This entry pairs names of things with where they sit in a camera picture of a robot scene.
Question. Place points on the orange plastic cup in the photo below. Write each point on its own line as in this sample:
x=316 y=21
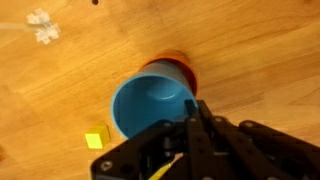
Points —
x=186 y=65

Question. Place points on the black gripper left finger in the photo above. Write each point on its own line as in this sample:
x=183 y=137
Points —
x=143 y=150

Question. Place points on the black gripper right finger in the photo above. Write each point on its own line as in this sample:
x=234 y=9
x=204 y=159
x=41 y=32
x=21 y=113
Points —
x=240 y=150

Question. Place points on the yellow cube block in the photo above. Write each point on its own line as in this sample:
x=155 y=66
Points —
x=96 y=138

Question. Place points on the blue plastic cup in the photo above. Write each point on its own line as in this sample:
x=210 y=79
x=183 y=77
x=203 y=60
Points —
x=146 y=103

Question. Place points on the white tape cross marker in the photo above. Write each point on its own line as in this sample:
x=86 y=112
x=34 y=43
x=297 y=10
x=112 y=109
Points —
x=45 y=30

